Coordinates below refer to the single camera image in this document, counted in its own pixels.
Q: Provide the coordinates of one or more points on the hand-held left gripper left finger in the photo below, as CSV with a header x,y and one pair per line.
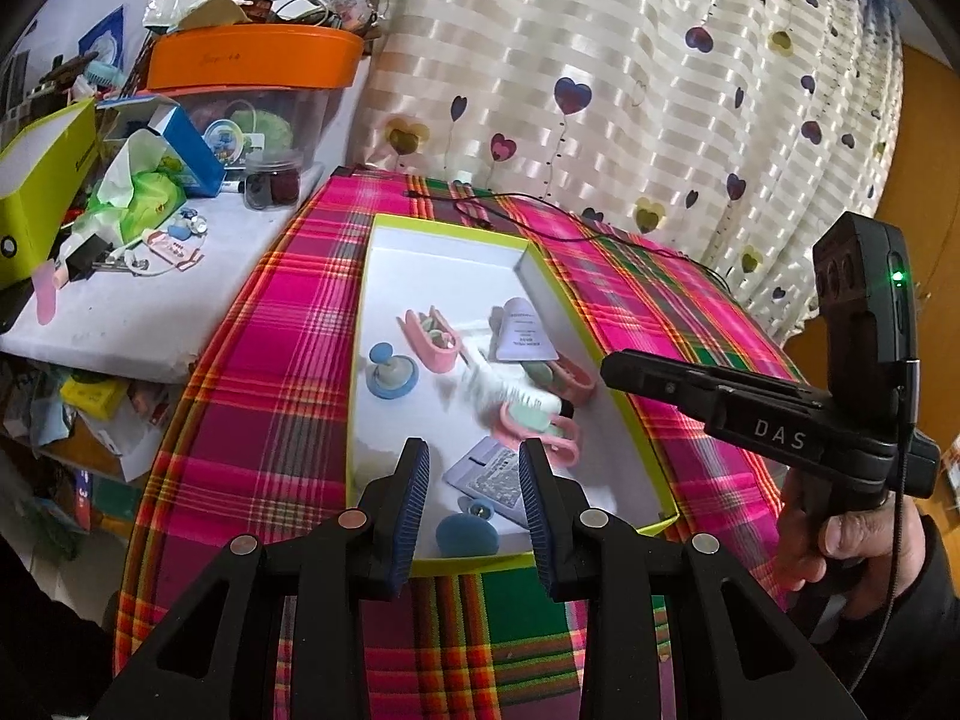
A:
x,y
411,517

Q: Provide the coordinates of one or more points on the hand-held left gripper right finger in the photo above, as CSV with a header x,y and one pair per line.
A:
x,y
534,517

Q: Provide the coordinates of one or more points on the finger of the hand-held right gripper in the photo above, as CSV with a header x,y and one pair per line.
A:
x,y
660,382

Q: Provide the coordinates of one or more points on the blue makeup sponge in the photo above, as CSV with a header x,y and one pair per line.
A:
x,y
465,536

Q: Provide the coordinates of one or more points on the pink sponge holder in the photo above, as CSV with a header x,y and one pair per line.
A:
x,y
536,431
574,382
431,337

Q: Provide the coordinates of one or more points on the white sachet packet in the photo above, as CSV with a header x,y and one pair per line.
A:
x,y
495,386

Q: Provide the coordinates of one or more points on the small lilac tube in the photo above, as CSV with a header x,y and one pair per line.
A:
x,y
525,334

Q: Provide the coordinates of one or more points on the blue sponge holder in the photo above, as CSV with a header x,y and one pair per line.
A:
x,y
386,375

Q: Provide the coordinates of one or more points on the white box lid green rim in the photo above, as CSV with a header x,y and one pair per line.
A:
x,y
420,277

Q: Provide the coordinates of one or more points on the person's right forearm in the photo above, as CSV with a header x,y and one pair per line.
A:
x,y
922,652

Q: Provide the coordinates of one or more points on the person's right hand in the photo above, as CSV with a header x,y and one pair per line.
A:
x,y
825,540

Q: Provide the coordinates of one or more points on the small grey round stand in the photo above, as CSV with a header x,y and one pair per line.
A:
x,y
480,508

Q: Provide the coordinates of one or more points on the lilac printed card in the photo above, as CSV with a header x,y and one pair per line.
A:
x,y
487,480

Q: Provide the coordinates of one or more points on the brown wooden panel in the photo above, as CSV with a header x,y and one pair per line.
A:
x,y
930,165

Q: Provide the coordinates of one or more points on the pink plaid tablecloth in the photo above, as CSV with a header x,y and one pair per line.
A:
x,y
255,360

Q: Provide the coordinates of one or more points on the yellow small box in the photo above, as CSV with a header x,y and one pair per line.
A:
x,y
94,394

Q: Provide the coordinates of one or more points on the white side table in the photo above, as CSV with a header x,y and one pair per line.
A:
x,y
127,322

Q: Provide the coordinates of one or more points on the cream heart print curtain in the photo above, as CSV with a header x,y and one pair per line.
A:
x,y
600,37

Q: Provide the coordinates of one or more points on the pink white small packet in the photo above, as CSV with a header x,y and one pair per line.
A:
x,y
176,251

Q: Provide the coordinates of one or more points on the clear jar dark contents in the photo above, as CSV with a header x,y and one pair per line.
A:
x,y
272,180

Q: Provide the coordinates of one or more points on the small blue round case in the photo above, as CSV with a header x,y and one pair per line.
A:
x,y
178,229

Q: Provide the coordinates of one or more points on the white earphones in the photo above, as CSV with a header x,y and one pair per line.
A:
x,y
139,264

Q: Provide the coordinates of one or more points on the green tissue packet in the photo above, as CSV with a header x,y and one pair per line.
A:
x,y
146,202

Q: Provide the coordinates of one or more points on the clear storage bin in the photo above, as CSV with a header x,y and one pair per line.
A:
x,y
307,116

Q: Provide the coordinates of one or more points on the black binder clip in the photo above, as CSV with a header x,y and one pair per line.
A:
x,y
82,259

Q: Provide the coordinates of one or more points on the round blue white tin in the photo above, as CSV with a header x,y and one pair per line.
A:
x,y
223,139

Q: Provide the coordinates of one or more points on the blue cardboard box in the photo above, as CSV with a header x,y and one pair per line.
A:
x,y
191,146

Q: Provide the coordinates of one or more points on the white green plastic bag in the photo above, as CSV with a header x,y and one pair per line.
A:
x,y
124,169

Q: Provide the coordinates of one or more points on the orange lidded plastic bin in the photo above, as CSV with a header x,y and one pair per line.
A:
x,y
255,60

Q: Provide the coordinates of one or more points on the lime green cardboard box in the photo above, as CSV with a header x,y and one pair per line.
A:
x,y
37,187

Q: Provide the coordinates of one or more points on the teal hair brush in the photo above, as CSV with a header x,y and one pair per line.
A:
x,y
101,75

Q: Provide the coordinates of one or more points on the tan cardboard piece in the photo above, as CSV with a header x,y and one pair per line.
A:
x,y
217,11

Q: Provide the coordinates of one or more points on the blue wall card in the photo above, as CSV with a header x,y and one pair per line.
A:
x,y
105,37

